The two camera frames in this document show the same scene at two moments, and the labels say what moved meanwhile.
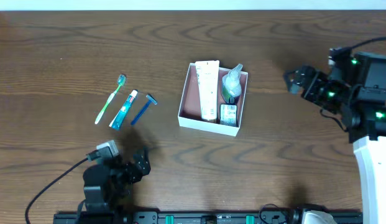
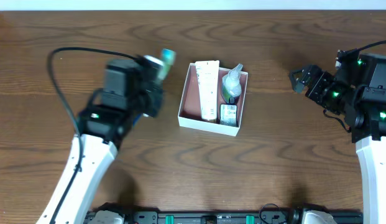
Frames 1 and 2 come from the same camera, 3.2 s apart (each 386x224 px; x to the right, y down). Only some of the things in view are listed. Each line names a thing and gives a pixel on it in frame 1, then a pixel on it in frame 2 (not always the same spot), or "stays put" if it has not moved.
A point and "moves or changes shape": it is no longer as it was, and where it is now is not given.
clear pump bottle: [232, 85] stays put
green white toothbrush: [121, 79] moves or changes shape
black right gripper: [306, 86] stays put
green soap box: [228, 114] stays put
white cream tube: [207, 73] stays put
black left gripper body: [132, 170] to [154, 101]
